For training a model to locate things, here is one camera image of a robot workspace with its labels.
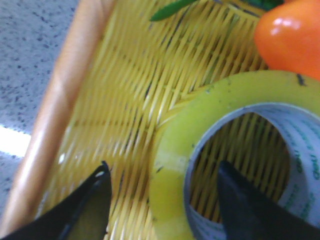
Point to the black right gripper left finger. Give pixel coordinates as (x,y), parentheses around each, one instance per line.
(83,215)

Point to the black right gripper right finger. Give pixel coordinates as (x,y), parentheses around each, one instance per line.
(247,214)

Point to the yellow woven basket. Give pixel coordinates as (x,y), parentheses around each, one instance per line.
(121,79)

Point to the orange toy carrot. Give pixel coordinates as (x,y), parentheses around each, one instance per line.
(287,35)

